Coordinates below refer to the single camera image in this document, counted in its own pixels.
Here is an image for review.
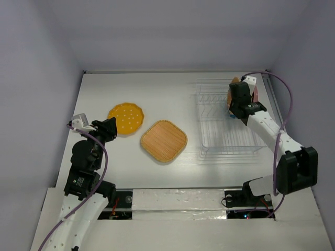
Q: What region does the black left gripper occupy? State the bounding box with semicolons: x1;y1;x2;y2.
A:
82;116;117;168

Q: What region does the pink polka dot plate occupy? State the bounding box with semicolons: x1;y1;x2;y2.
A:
252;85;259;102

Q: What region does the rounded woven bamboo plate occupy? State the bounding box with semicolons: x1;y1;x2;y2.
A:
227;77;240;108

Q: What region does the yellow polka dot plate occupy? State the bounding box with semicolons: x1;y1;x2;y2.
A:
107;102;144;135

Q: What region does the square woven bamboo tray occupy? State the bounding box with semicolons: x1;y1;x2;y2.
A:
140;120;188;163

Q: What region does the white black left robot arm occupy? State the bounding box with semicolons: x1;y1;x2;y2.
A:
39;113;117;250

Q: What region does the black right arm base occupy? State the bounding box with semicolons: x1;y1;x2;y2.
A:
221;190;274;220

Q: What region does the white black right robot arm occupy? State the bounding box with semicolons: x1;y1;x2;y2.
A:
228;76;318;205

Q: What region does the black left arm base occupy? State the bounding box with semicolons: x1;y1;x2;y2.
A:
98;189;133;220

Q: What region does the foil covered front bar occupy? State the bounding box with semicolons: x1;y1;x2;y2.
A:
131;189;227;221

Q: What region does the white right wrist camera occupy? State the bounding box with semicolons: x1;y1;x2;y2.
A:
241;75;257;95

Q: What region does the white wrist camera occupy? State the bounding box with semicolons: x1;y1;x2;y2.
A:
68;113;95;132
241;75;257;95

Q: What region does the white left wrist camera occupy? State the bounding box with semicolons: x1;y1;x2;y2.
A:
68;113;95;132

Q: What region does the white wire dish rack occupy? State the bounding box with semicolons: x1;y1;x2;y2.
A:
195;78;266;158

